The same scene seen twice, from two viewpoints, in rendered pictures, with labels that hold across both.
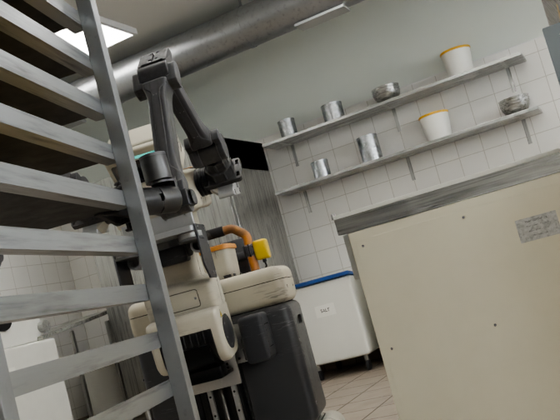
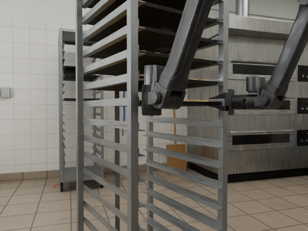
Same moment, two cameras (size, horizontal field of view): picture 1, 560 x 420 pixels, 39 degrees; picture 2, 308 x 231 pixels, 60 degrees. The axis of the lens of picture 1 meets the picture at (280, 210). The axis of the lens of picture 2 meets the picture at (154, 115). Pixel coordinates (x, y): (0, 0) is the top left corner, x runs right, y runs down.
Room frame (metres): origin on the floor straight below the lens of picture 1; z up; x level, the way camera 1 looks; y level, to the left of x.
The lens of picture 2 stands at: (2.20, -0.30, 0.93)
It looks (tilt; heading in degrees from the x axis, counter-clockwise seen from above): 1 degrees down; 139
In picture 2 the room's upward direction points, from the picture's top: straight up
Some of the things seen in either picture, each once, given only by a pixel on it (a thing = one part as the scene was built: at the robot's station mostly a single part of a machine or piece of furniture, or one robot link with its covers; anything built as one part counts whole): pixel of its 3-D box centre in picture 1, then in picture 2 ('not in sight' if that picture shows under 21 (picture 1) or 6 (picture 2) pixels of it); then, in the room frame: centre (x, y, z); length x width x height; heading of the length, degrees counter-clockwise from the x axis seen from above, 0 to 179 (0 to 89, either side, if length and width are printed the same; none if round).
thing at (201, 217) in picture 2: not in sight; (175, 204); (1.21, 0.72, 0.42); 0.64 x 0.03 x 0.03; 171
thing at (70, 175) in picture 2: not in sight; (79, 109); (-0.90, 1.19, 0.93); 0.64 x 0.51 x 1.78; 159
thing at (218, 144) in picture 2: not in sight; (175, 137); (1.21, 0.72, 0.78); 0.64 x 0.03 x 0.03; 171
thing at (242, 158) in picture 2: not in sight; (251, 104); (0.24, 3.30, 1.00); 1.56 x 1.20 x 2.01; 66
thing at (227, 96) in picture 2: not in sight; (219, 102); (1.54, 0.64, 0.96); 0.09 x 0.07 x 0.07; 21
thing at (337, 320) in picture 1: (341, 322); not in sight; (6.33, -0.24, 0.39); 0.64 x 0.54 x 0.77; 159
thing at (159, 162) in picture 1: (165, 182); (158, 85); (1.63, 0.22, 1.00); 0.12 x 0.09 x 0.11; 173
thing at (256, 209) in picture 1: (198, 280); not in sight; (6.65, 0.82, 1.02); 1.40 x 0.91 x 2.05; 66
